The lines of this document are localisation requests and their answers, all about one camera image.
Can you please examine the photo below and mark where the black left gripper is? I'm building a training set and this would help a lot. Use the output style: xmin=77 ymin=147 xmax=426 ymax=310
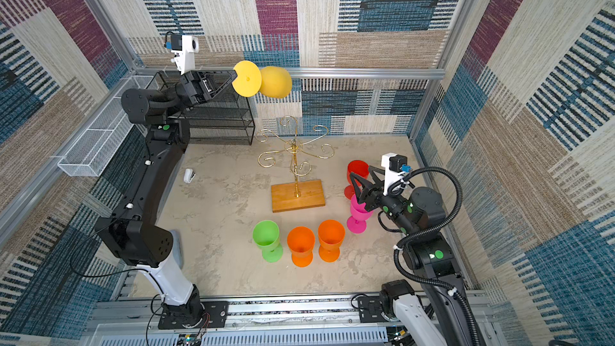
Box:
xmin=159 ymin=78 xmax=236 ymax=126

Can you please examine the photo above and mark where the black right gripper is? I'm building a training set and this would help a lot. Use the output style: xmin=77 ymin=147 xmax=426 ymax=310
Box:
xmin=349 ymin=165 xmax=417 ymax=237

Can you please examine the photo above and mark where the red wine glass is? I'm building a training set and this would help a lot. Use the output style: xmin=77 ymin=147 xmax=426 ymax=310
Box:
xmin=344 ymin=160 xmax=369 ymax=200

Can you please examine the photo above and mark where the pink wine glass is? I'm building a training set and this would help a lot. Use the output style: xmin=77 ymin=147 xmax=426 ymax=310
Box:
xmin=347 ymin=195 xmax=373 ymax=234

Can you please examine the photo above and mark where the yellow wine glass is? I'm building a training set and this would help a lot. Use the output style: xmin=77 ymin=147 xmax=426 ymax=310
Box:
xmin=232 ymin=60 xmax=292 ymax=99

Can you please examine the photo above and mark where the large orange wine glass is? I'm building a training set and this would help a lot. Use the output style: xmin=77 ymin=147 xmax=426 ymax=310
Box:
xmin=318 ymin=219 xmax=345 ymax=263

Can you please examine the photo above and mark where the small orange wine glass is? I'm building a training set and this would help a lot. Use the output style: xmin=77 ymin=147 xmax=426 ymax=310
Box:
xmin=287 ymin=227 xmax=316 ymax=268

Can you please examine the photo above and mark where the green wine glass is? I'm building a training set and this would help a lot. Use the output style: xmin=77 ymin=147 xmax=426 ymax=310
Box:
xmin=252 ymin=220 xmax=283 ymax=263

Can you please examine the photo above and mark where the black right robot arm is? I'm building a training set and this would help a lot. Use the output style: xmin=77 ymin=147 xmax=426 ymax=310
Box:
xmin=349 ymin=155 xmax=485 ymax=345

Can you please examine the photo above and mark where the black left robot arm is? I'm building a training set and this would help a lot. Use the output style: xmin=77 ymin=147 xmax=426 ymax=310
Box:
xmin=94 ymin=70 xmax=237 ymax=329

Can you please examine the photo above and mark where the black mesh shelf rack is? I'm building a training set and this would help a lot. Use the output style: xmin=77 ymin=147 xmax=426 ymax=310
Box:
xmin=169 ymin=87 xmax=256 ymax=145

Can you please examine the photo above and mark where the small white object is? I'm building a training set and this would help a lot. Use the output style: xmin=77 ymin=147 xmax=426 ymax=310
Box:
xmin=184 ymin=168 xmax=195 ymax=184

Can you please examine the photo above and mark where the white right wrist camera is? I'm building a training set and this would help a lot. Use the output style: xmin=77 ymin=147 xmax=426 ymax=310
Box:
xmin=381 ymin=153 xmax=412 ymax=195

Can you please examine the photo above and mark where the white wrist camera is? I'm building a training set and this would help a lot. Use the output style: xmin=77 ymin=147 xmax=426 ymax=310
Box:
xmin=164 ymin=31 xmax=200 ymax=75
xmin=381 ymin=153 xmax=412 ymax=195

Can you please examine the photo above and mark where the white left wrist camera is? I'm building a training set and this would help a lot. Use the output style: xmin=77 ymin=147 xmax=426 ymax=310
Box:
xmin=164 ymin=31 xmax=200 ymax=75

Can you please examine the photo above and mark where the gold wire wine glass rack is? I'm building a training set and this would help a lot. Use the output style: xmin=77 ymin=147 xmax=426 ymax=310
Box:
xmin=257 ymin=115 xmax=335 ymax=213

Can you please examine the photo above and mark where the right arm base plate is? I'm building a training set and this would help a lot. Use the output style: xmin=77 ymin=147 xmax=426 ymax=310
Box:
xmin=356 ymin=296 xmax=397 ymax=324

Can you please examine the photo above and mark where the white wire basket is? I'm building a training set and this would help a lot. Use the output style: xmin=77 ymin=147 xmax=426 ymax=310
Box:
xmin=58 ymin=75 xmax=153 ymax=177

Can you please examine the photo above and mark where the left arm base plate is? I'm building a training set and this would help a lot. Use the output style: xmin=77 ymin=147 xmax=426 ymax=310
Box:
xmin=158 ymin=301 xmax=229 ymax=330

